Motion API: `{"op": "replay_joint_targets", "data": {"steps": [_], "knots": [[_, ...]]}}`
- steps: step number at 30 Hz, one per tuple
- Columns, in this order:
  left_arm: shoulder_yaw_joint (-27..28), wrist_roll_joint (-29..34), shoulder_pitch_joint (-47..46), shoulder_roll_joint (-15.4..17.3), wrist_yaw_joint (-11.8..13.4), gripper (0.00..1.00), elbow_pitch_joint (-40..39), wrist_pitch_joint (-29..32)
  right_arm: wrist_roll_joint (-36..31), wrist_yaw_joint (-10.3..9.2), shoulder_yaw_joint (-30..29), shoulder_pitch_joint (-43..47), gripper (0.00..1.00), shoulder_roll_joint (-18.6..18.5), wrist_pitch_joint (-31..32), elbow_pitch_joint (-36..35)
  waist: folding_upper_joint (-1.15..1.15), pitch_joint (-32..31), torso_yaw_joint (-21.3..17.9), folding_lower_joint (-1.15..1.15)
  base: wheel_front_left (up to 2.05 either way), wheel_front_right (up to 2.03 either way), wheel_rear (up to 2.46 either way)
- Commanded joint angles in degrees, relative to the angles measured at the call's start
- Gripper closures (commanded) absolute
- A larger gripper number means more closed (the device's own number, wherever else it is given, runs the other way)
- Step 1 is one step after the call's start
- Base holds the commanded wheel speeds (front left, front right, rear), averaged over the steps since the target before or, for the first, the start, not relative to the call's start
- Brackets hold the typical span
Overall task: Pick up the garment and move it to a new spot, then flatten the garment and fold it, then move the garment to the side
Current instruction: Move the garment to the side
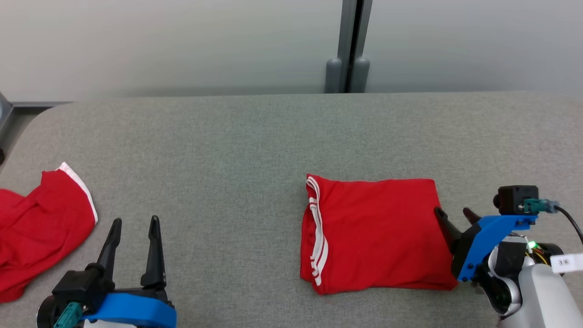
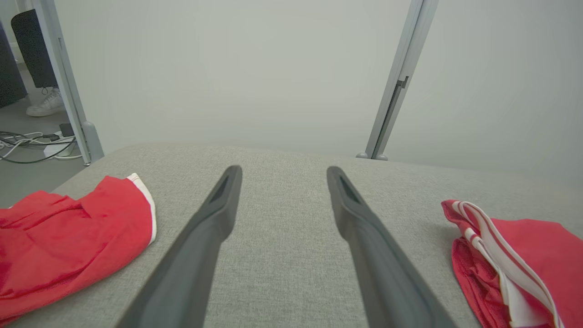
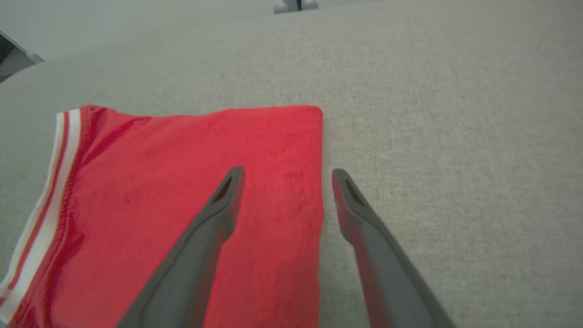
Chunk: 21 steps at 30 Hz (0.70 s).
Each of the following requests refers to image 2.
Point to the white power strip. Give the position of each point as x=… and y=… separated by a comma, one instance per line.
x=57, y=148

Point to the grey metal partition post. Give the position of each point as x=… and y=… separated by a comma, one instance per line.
x=403, y=68
x=61, y=68

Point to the person leg in black trousers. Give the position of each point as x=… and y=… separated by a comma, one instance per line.
x=34, y=50

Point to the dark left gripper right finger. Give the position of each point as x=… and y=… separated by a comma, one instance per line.
x=382, y=273

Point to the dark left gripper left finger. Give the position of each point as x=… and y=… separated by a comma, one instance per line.
x=191, y=264

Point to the white sneaker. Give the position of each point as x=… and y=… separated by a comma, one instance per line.
x=45, y=105

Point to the dark cabinet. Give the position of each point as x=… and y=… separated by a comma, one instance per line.
x=9, y=77

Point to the red jersey with striped cuffs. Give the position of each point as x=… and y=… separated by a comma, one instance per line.
x=546, y=255

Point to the grey fabric sofa seat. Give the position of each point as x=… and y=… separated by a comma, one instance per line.
x=282, y=273

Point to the red shorts with white stripe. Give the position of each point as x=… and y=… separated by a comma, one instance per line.
x=68, y=237

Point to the black power adapter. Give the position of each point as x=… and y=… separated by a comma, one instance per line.
x=67, y=130

